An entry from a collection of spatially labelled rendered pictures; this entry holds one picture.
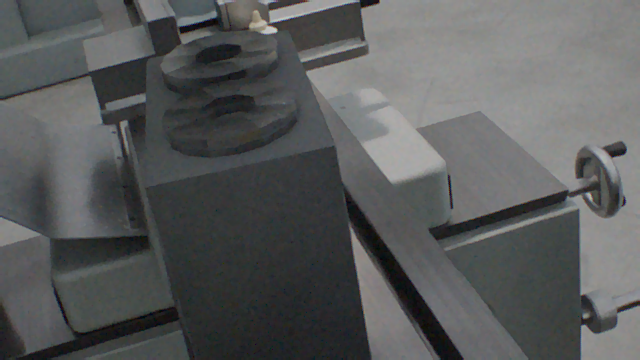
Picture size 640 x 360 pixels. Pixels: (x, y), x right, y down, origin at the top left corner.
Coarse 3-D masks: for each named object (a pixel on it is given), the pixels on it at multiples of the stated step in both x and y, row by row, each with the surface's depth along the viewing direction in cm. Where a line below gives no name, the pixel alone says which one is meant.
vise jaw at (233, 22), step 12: (216, 0) 109; (228, 0) 108; (240, 0) 108; (252, 0) 109; (216, 12) 111; (228, 12) 109; (240, 12) 109; (252, 12) 109; (264, 12) 110; (228, 24) 109; (240, 24) 110
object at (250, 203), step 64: (192, 64) 67; (256, 64) 65; (192, 128) 58; (256, 128) 56; (320, 128) 58; (192, 192) 55; (256, 192) 56; (320, 192) 57; (192, 256) 58; (256, 256) 58; (320, 256) 59; (192, 320) 60; (256, 320) 61; (320, 320) 62
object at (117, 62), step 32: (160, 0) 113; (288, 0) 119; (320, 0) 115; (352, 0) 113; (128, 32) 117; (160, 32) 107; (192, 32) 112; (320, 32) 114; (352, 32) 115; (96, 64) 109; (128, 64) 108; (320, 64) 114; (96, 96) 109; (128, 96) 110
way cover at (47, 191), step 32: (0, 128) 114; (32, 128) 120; (64, 128) 124; (0, 160) 106; (32, 160) 111; (64, 160) 115; (96, 160) 116; (128, 160) 117; (0, 192) 99; (32, 192) 104; (64, 192) 107; (96, 192) 108; (128, 192) 109; (32, 224) 97; (64, 224) 101; (96, 224) 101; (128, 224) 102
